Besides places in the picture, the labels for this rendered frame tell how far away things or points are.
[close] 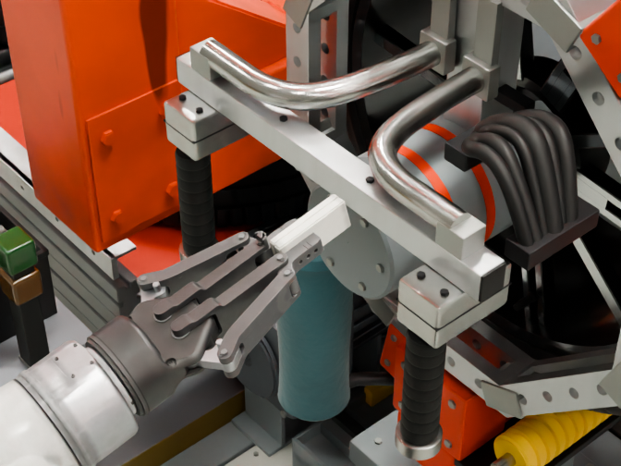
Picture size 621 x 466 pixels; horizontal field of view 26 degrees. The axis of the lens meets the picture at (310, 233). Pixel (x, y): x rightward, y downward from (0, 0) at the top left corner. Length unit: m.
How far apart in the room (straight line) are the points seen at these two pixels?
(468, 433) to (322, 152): 0.51
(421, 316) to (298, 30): 0.48
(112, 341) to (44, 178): 0.85
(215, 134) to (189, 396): 0.88
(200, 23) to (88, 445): 0.85
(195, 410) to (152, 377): 1.11
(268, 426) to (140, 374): 1.13
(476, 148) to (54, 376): 0.40
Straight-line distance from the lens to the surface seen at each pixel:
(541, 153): 1.15
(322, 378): 1.59
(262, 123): 1.26
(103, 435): 1.02
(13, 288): 1.67
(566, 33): 1.20
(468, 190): 1.32
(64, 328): 1.83
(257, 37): 1.83
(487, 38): 1.27
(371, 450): 1.95
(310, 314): 1.51
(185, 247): 1.44
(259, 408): 2.13
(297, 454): 2.06
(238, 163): 1.90
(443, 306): 1.12
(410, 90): 1.66
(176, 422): 2.12
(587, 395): 1.41
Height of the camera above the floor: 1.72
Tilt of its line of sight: 41 degrees down
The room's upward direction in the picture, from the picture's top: straight up
